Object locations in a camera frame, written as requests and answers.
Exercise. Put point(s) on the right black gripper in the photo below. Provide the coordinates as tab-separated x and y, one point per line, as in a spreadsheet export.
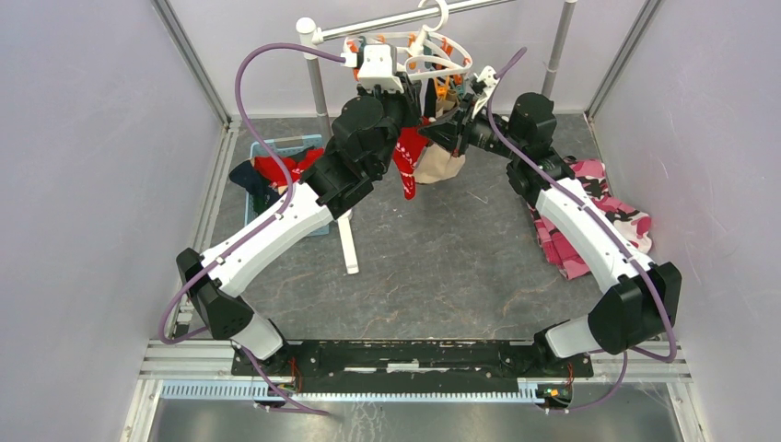
443	133

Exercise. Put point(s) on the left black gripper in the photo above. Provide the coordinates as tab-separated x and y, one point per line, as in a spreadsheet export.
409	99

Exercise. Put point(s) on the black white-striped sock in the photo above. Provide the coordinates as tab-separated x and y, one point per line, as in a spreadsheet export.
430	100

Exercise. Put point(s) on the orange clothespin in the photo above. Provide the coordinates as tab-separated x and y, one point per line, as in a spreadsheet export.
447	46
351	58
446	90

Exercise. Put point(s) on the white clip hanger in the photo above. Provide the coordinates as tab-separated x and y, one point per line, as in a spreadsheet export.
419	54

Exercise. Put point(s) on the pink camouflage bag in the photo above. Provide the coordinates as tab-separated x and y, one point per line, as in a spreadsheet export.
634	225

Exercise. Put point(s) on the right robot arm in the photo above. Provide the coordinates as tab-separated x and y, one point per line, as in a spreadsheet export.
639	297

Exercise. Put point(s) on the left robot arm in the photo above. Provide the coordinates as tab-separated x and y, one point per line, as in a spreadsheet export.
359	154

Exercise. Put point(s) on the light blue plastic basket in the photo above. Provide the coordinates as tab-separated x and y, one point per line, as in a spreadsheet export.
293	147

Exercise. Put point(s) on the navy blue sock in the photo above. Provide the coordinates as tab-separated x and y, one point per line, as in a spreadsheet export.
260	190

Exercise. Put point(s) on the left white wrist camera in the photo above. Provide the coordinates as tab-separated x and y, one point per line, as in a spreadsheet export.
378	67

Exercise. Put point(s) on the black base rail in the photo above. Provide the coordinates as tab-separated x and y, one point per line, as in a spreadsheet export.
423	366

